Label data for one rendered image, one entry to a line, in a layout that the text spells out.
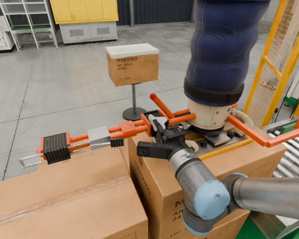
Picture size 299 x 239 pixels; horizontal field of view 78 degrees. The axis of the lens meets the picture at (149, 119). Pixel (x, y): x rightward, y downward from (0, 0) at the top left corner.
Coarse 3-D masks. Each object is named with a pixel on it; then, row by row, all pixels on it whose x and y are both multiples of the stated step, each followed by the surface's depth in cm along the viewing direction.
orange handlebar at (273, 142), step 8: (176, 112) 76; (184, 112) 77; (176, 120) 72; (184, 120) 74; (232, 120) 72; (112, 128) 67; (120, 128) 68; (128, 128) 66; (136, 128) 67; (144, 128) 67; (240, 128) 69; (248, 128) 67; (72, 136) 63; (80, 136) 63; (112, 136) 64; (120, 136) 64; (128, 136) 67; (256, 136) 64; (280, 136) 64; (288, 136) 64; (296, 136) 66; (72, 144) 60; (88, 144) 61; (264, 144) 62; (272, 144) 61; (40, 152) 57
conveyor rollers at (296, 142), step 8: (272, 136) 167; (296, 144) 158; (288, 152) 150; (296, 152) 150; (280, 160) 144; (296, 160) 143; (280, 168) 136; (288, 168) 140; (296, 168) 136; (272, 176) 133; (280, 176) 130; (288, 176) 132
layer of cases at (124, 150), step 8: (88, 152) 150; (96, 152) 150; (128, 152) 150; (40, 160) 143; (64, 160) 143; (72, 160) 143; (128, 160) 143; (40, 168) 136; (128, 168) 136; (232, 216) 107; (240, 216) 107; (216, 224) 104; (224, 224) 104; (232, 224) 109; (240, 224) 116; (216, 232) 106; (224, 232) 112; (232, 232) 119
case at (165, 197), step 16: (224, 128) 90; (256, 128) 91; (128, 144) 94; (256, 144) 81; (144, 160) 73; (160, 160) 73; (208, 160) 73; (224, 160) 73; (240, 160) 73; (256, 160) 73; (272, 160) 80; (144, 176) 77; (160, 176) 66; (224, 176) 70; (256, 176) 82; (144, 192) 84; (160, 192) 61; (176, 192) 62; (144, 208) 92; (160, 208) 65; (176, 208) 68; (160, 224) 70; (176, 224) 75
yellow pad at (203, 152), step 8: (232, 136) 79; (240, 136) 82; (248, 136) 82; (200, 144) 76; (208, 144) 77; (224, 144) 77; (232, 144) 78; (240, 144) 79; (200, 152) 73; (208, 152) 74; (216, 152) 74
